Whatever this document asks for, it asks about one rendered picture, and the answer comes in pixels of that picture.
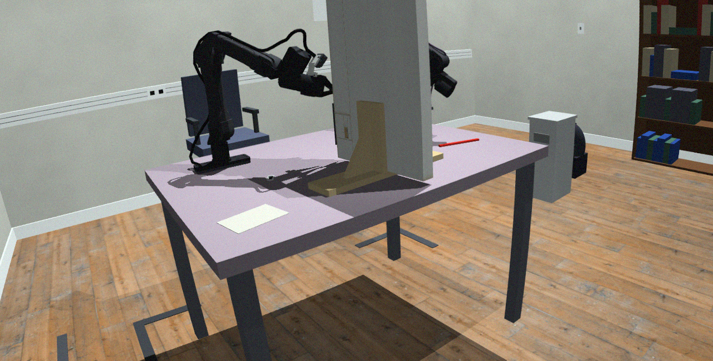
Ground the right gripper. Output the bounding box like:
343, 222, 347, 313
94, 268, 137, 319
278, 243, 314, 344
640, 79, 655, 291
296, 55, 333, 97

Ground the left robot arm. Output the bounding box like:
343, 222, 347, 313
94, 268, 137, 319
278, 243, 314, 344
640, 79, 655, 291
429, 44, 457, 98

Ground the white paper sheet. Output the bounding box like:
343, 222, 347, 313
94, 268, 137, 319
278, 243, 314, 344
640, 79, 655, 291
217, 204, 288, 234

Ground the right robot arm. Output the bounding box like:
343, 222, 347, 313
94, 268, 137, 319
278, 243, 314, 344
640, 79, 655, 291
193, 32, 311, 172

